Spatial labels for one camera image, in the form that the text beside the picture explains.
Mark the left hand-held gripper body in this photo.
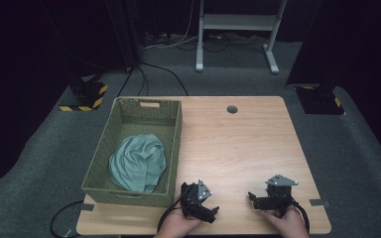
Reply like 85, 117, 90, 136
180, 178, 213, 220

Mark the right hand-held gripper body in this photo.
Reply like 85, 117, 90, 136
256, 174, 300, 217

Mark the person's right hand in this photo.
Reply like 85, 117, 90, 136
260, 204, 311, 238

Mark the person's left hand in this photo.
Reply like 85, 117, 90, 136
154, 202, 203, 238

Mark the grey tape strip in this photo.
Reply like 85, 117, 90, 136
75, 202, 95, 212
309, 198, 331, 209

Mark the teal cloth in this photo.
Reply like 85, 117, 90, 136
107, 133, 169, 194

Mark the black yellow striped block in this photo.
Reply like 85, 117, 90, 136
293, 84, 347, 116
58, 74, 109, 113

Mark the green woven basket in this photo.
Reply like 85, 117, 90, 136
80, 96, 184, 208

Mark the white metal stand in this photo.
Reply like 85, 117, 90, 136
194, 0, 288, 75

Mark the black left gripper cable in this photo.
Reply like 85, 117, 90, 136
156, 186, 193, 233

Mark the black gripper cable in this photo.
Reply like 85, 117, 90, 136
290, 199, 312, 234
156, 186, 193, 233

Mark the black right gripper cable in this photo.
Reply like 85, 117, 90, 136
290, 199, 312, 234

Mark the black floor cable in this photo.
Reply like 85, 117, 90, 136
116, 60, 191, 97

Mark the black cable loop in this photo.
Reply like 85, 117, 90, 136
49, 199, 86, 238

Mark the bundle of floor cables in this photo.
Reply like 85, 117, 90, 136
140, 0, 269, 54

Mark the black stand post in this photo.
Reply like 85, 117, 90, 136
104, 0, 142, 73

